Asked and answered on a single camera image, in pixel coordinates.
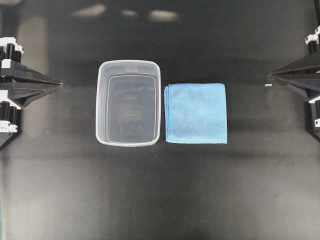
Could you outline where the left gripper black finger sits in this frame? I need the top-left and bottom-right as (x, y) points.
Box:
(9, 61), (63, 85)
(11, 83), (63, 108)

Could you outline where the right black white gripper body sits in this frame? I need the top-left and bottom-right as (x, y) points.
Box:
(305, 26), (320, 140)

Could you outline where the clear plastic container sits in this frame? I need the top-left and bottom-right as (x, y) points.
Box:
(95, 60), (162, 147)

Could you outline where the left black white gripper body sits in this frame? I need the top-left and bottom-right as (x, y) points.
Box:
(0, 37), (24, 149)

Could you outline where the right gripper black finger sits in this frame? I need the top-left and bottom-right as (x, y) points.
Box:
(268, 76), (320, 102)
(268, 51), (320, 78)

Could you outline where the blue folded towel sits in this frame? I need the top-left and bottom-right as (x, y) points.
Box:
(164, 83), (228, 144)

